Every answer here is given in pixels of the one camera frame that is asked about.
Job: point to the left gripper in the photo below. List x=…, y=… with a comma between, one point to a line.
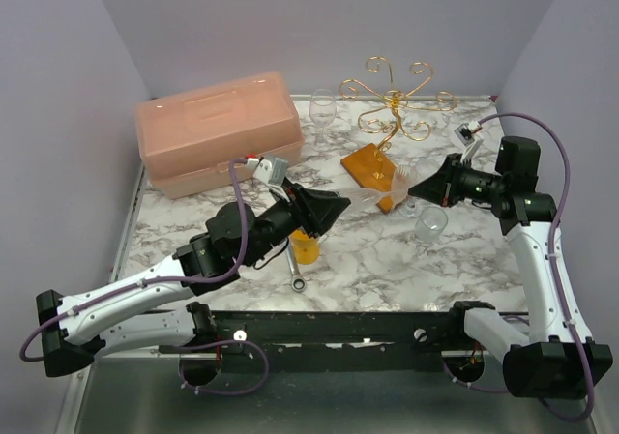
x=307, y=205

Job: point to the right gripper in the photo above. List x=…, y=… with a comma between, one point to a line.
x=443, y=188

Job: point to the ribbed clear champagne flute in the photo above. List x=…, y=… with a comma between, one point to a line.
x=364, y=198

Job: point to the yellow plastic wine glass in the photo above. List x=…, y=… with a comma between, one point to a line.
x=305, y=248

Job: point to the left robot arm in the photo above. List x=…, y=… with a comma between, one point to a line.
x=78, y=329

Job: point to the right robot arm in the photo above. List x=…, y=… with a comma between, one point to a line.
x=558, y=357

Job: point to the clear wine glass back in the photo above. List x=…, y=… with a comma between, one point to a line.
x=322, y=113

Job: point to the short clear goblet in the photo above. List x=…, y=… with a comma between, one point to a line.
x=430, y=224

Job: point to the silver ratchet wrench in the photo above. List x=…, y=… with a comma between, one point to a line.
x=298, y=283

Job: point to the pink plastic storage box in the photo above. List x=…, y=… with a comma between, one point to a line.
x=187, y=140

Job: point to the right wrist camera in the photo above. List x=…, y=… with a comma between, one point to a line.
x=469, y=136

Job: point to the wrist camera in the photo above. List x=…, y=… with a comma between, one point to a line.
x=270, y=170
x=469, y=136

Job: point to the gold wire glass rack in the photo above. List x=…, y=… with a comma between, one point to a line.
x=370, y=166

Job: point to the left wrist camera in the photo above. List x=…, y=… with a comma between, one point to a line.
x=270, y=170

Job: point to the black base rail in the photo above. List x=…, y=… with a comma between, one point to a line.
x=237, y=342

